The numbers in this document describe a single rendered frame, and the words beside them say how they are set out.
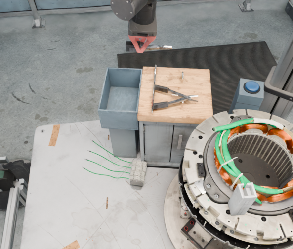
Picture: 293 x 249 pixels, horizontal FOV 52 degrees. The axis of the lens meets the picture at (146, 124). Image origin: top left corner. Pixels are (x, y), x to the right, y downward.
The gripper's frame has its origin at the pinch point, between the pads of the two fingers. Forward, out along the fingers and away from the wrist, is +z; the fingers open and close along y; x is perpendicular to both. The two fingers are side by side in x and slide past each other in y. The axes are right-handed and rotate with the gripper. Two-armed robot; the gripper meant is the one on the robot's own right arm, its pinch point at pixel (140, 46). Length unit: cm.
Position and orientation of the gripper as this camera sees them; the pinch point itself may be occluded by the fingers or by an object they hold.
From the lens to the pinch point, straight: 83.1
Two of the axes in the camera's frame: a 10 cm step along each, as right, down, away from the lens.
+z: -0.9, 5.5, 8.3
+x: 10.0, 0.3, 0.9
